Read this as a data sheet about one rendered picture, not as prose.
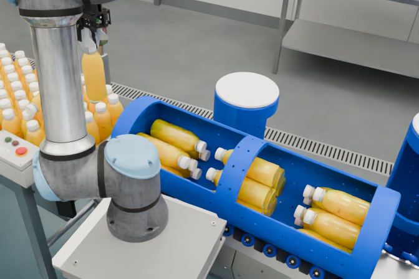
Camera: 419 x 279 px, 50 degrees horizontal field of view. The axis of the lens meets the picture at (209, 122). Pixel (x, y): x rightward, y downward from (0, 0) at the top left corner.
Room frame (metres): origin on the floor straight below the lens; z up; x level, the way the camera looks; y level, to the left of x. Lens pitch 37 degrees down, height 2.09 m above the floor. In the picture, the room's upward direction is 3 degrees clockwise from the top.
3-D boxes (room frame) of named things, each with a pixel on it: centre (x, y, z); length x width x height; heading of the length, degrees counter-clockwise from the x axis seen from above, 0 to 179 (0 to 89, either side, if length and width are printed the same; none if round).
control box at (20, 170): (1.11, 0.65, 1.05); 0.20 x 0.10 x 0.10; 62
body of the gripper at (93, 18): (1.29, 0.38, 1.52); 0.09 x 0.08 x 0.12; 61
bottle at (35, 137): (1.24, 0.63, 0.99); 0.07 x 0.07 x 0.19
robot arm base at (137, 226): (0.73, 0.16, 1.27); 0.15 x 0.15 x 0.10
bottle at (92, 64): (1.31, 0.41, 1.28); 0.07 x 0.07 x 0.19
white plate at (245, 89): (1.65, -0.16, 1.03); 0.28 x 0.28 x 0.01
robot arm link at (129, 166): (0.73, 0.17, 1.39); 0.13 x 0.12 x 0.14; 99
